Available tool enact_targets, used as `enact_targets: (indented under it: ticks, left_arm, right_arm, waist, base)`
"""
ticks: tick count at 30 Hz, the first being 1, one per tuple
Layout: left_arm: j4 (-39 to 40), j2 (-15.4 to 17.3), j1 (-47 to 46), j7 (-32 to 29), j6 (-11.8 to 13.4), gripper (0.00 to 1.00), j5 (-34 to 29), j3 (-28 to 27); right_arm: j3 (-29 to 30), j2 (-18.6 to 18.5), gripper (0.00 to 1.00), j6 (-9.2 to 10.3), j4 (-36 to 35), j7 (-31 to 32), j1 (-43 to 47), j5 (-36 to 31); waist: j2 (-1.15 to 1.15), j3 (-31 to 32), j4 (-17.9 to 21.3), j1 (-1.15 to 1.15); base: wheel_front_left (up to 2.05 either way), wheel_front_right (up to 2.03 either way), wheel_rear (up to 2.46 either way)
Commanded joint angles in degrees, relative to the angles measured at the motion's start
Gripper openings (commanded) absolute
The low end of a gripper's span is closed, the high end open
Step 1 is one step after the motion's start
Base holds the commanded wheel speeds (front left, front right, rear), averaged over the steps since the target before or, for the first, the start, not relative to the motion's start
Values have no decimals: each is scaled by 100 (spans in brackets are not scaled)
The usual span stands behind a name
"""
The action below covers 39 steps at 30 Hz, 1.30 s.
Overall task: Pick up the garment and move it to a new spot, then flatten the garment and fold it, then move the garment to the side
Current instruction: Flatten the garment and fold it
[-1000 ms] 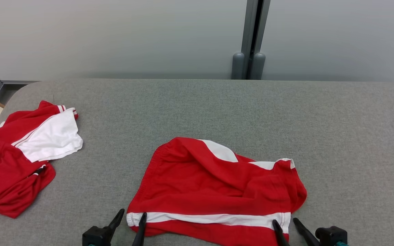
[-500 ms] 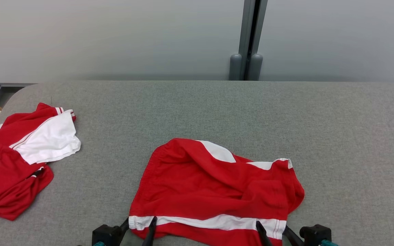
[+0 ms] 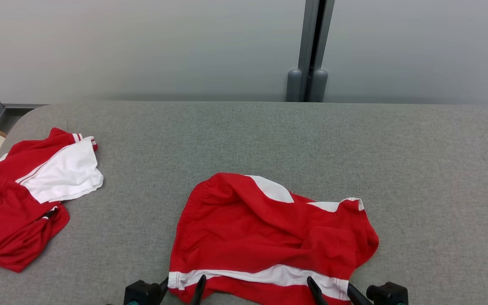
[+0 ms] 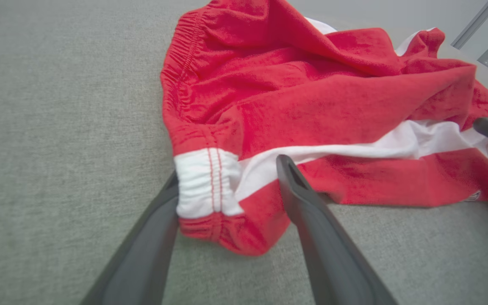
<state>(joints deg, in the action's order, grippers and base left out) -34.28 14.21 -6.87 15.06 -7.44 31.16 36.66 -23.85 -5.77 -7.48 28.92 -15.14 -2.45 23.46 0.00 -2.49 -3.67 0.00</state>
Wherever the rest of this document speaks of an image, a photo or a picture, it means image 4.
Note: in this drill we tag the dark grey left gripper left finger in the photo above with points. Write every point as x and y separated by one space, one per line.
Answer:
142 262

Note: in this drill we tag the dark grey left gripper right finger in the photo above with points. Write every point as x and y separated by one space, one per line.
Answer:
333 262

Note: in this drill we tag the red shorts with white stripe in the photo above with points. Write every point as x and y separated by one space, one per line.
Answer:
311 106

